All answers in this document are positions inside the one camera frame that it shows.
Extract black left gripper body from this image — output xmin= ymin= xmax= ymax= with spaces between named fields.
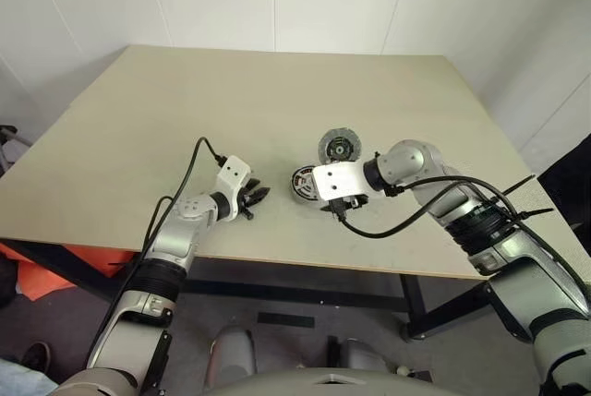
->
xmin=236 ymin=177 xmax=260 ymax=223

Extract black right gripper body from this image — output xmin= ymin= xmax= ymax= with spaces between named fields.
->
xmin=320 ymin=192 xmax=371 ymax=222

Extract grey motor housing copper windings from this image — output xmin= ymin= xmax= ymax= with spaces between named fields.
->
xmin=290 ymin=162 xmax=325 ymax=206

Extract round white stator disc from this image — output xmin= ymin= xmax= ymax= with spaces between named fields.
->
xmin=294 ymin=166 xmax=320 ymax=199

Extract round grey motor disc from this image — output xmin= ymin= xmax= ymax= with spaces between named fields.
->
xmin=318 ymin=126 xmax=364 ymax=165

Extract black flat floor plate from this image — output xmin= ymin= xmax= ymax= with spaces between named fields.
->
xmin=256 ymin=311 xmax=316 ymax=330

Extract grey rounded shape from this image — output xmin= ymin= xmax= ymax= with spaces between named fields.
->
xmin=340 ymin=337 xmax=394 ymax=375
xmin=204 ymin=325 xmax=259 ymax=389

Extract orange box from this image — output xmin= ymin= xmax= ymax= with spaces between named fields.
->
xmin=0 ymin=242 xmax=136 ymax=301

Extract black zip tie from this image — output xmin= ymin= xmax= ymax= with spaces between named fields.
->
xmin=501 ymin=174 xmax=537 ymax=198
xmin=511 ymin=207 xmax=555 ymax=222

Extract grey robot torso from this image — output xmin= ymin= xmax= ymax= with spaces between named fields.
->
xmin=202 ymin=365 xmax=541 ymax=396

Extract black object beside table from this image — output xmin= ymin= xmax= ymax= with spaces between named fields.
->
xmin=537 ymin=132 xmax=591 ymax=232

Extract grey metal stand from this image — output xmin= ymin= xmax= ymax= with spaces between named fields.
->
xmin=0 ymin=124 xmax=32 ymax=172

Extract dark shoe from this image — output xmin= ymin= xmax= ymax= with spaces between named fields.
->
xmin=19 ymin=341 xmax=53 ymax=375

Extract blue jeans leg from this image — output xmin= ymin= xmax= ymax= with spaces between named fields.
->
xmin=0 ymin=357 xmax=59 ymax=396

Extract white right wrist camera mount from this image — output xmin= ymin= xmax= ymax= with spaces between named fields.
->
xmin=310 ymin=160 xmax=371 ymax=204

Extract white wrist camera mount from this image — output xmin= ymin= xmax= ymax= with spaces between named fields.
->
xmin=310 ymin=160 xmax=371 ymax=204
xmin=215 ymin=154 xmax=253 ymax=222

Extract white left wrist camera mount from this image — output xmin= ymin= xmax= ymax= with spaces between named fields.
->
xmin=215 ymin=154 xmax=253 ymax=222

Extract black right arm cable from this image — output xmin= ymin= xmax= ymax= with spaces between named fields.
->
xmin=338 ymin=175 xmax=591 ymax=298

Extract black metal table frame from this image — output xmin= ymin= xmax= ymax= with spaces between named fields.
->
xmin=0 ymin=237 xmax=493 ymax=344

